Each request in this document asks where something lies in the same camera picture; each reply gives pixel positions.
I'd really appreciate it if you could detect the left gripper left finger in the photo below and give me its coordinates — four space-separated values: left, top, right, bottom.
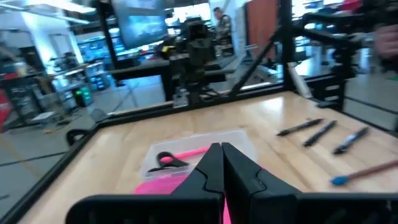
172 142 225 196

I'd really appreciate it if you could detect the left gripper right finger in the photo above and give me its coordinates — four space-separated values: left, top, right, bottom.
221 142 302 200

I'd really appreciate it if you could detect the pink pencil yellow eraser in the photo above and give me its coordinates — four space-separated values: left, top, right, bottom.
160 147 210 163

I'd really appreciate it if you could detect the slim black pen yellow band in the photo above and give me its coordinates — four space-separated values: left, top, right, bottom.
276 118 325 137

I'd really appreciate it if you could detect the black pen white lettering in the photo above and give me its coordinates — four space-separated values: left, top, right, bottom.
303 120 338 147

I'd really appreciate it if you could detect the black Pilot gel pen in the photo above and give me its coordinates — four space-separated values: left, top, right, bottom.
332 126 370 156

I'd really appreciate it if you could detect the brown pencil blue eraser cap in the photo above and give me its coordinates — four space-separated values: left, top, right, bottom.
330 160 398 187

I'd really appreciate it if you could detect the clear plastic supply box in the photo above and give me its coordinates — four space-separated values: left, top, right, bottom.
139 129 257 182

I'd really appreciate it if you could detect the pink plastic box lid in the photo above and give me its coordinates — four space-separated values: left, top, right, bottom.
134 173 233 224

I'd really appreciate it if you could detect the person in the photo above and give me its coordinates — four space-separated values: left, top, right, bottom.
213 6 233 44

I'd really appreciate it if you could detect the large display screen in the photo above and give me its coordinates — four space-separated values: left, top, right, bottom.
111 0 169 50

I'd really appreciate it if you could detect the orange-brown partition panel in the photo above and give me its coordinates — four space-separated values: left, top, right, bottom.
247 0 280 60

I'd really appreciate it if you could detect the black background desk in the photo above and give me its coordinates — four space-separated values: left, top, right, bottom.
108 57 237 102

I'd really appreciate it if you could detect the computer tower green light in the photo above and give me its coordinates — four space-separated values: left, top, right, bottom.
73 86 94 107

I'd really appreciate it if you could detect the person's hand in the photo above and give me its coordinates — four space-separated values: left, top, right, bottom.
374 24 398 60

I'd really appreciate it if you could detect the black cable coil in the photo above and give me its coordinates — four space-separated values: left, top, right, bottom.
65 128 91 146

